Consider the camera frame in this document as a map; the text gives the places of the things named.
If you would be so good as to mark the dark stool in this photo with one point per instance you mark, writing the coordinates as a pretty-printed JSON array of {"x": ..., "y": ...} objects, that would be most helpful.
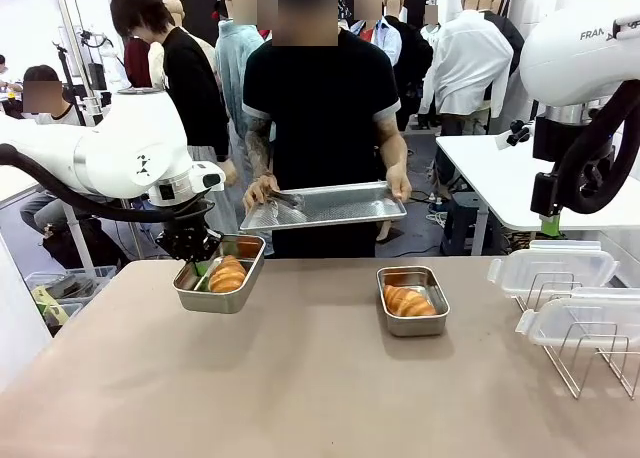
[{"x": 462, "y": 223}]

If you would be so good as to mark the mannequin in light blue fleece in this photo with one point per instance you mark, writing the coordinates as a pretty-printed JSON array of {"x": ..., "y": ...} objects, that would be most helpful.
[{"x": 235, "y": 63}]

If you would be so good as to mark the black-haired person in black top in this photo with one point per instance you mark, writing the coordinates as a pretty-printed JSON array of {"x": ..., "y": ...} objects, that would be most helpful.
[{"x": 195, "y": 93}]

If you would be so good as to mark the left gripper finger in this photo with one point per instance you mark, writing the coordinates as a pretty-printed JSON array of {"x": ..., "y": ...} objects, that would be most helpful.
[
  {"x": 206, "y": 274},
  {"x": 191, "y": 264}
]

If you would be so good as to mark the person's left hand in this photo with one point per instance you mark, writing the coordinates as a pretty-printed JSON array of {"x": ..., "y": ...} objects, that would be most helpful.
[{"x": 399, "y": 180}]

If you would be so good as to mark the mannequin in dark red garment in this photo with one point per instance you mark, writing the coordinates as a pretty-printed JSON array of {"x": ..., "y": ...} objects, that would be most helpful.
[{"x": 137, "y": 63}]

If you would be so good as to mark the metal baking tray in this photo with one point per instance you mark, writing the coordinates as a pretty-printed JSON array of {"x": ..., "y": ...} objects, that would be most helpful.
[{"x": 345, "y": 205}]

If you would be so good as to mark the seated person in white shirt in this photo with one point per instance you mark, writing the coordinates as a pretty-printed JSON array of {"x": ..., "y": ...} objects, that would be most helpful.
[{"x": 42, "y": 75}]

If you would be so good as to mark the white table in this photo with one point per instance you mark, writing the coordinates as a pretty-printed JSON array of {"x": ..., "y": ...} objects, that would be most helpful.
[{"x": 480, "y": 178}]

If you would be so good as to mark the bare left forearm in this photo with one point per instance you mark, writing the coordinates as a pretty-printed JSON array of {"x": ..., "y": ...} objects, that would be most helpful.
[{"x": 395, "y": 150}]

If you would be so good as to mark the golden croissant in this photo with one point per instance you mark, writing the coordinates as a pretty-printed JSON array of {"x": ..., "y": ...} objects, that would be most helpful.
[
  {"x": 407, "y": 300},
  {"x": 227, "y": 275}
]

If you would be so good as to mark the mannequin in black jacket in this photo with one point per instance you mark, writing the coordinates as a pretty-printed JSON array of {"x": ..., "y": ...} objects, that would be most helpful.
[{"x": 510, "y": 33}]

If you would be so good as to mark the tattooed right forearm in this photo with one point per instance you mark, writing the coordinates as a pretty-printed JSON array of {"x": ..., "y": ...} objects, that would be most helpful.
[{"x": 259, "y": 153}]

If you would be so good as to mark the metal tongs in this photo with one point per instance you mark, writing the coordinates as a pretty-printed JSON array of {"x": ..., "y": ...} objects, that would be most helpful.
[{"x": 292, "y": 200}]

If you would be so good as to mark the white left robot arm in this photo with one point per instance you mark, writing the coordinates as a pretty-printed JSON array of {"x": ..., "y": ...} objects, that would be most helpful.
[{"x": 100, "y": 153}]

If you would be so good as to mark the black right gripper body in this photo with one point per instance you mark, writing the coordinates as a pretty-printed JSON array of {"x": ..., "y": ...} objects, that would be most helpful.
[{"x": 550, "y": 143}]

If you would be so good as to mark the clear plastic storage bin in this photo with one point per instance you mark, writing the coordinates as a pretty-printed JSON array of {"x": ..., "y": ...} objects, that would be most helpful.
[{"x": 75, "y": 278}]

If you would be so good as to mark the person's right hand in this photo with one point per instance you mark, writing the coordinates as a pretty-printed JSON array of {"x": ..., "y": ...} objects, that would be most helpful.
[{"x": 257, "y": 190}]

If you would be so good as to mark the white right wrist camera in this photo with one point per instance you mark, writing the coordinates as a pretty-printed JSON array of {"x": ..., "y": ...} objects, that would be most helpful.
[{"x": 501, "y": 140}]

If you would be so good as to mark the person in black T-shirt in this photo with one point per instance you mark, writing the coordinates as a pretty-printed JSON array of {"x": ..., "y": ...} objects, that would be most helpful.
[{"x": 320, "y": 103}]

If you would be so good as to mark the mannequin in white shirt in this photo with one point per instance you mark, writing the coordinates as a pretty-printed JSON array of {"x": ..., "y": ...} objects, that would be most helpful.
[{"x": 470, "y": 63}]

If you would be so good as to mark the clear plastic snap lid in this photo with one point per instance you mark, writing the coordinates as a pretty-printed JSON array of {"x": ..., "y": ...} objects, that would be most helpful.
[
  {"x": 590, "y": 318},
  {"x": 550, "y": 265}
]

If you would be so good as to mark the steel rectangular container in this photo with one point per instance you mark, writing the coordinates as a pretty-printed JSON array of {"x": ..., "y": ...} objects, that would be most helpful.
[
  {"x": 225, "y": 300},
  {"x": 417, "y": 328}
]

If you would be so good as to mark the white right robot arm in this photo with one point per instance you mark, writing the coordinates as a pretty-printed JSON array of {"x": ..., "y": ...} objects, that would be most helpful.
[{"x": 575, "y": 53}]

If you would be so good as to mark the black tablet on stand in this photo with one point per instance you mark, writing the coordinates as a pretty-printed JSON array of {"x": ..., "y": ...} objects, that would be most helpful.
[{"x": 97, "y": 77}]

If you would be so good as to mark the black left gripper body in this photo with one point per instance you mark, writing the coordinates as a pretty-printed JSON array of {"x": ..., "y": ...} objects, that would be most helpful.
[{"x": 187, "y": 240}]

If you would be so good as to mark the mannequin in cream jacket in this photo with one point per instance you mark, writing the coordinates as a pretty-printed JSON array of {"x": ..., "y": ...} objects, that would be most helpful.
[{"x": 156, "y": 65}]

